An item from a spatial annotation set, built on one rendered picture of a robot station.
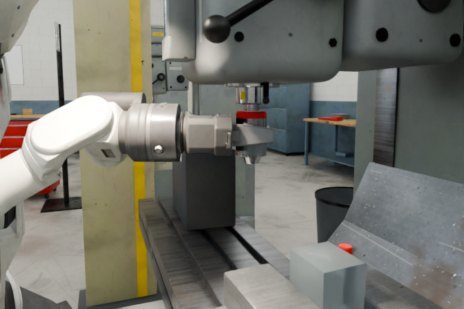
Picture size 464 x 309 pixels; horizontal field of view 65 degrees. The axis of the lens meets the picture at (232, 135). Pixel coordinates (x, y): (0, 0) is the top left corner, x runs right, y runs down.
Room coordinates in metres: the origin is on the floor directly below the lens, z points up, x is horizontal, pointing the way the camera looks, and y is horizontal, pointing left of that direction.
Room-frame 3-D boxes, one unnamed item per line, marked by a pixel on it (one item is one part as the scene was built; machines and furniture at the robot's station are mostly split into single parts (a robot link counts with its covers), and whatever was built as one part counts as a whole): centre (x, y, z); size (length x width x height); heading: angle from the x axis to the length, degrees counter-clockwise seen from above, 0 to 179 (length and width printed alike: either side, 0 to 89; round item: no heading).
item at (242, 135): (0.52, -0.03, 1.23); 0.06 x 0.02 x 0.03; 91
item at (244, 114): (0.55, -0.03, 1.26); 0.05 x 0.05 x 0.01
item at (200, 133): (0.55, 0.06, 1.23); 0.13 x 0.12 x 0.10; 1
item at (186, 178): (0.93, 0.08, 1.08); 0.22 x 0.12 x 0.20; 17
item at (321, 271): (0.36, -0.10, 1.10); 0.06 x 0.05 x 0.06; 23
